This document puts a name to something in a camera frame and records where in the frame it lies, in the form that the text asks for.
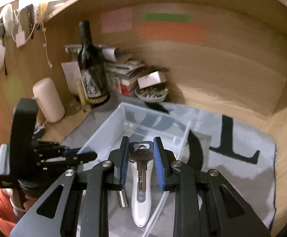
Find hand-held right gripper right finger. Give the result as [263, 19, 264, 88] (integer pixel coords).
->
[153, 136, 271, 237]

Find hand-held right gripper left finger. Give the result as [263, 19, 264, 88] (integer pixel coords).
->
[9, 136, 130, 237]

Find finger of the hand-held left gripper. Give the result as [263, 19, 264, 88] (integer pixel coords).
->
[35, 152, 98, 172]
[32, 141, 82, 157]

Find key bunch with ring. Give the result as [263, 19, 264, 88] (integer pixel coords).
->
[129, 141, 154, 192]

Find silver metal cylinder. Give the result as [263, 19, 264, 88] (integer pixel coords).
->
[116, 189, 129, 208]

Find clear plastic box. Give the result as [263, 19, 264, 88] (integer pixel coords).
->
[77, 101, 196, 237]

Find white handheld massager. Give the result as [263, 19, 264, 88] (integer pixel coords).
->
[130, 163, 154, 228]

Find pale pink cylinder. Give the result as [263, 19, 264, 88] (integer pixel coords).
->
[32, 77, 65, 123]

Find yellow box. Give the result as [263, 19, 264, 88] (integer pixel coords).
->
[76, 80, 87, 105]

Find bowl of small pieces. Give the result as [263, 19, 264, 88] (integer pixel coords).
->
[135, 86, 169, 103]

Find white paper card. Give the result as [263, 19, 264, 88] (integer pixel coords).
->
[61, 61, 81, 95]

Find grey mat with black letters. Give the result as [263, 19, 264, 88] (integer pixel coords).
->
[60, 101, 278, 230]

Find dark wine bottle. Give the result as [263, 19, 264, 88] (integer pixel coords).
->
[77, 20, 110, 108]

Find small pink white box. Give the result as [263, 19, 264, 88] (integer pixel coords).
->
[137, 71, 167, 88]

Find stack of books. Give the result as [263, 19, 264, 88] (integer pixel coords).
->
[104, 57, 149, 97]

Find white hanging adapter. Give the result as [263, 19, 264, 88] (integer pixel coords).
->
[15, 31, 27, 48]

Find rolled paper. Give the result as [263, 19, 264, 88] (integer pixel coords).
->
[65, 44, 120, 62]

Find small white fluffy puff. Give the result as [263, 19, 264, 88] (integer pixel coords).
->
[0, 4, 14, 37]

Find yellow hanging item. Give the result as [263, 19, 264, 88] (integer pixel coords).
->
[38, 0, 49, 20]

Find orange sticky note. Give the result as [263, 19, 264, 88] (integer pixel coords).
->
[141, 22, 207, 45]

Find pink sticky note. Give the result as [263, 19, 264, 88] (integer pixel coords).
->
[101, 8, 133, 32]

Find green sticky note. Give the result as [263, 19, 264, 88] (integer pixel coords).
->
[145, 13, 191, 23]

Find hanging bead strings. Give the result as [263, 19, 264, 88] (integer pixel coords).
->
[24, 4, 35, 39]

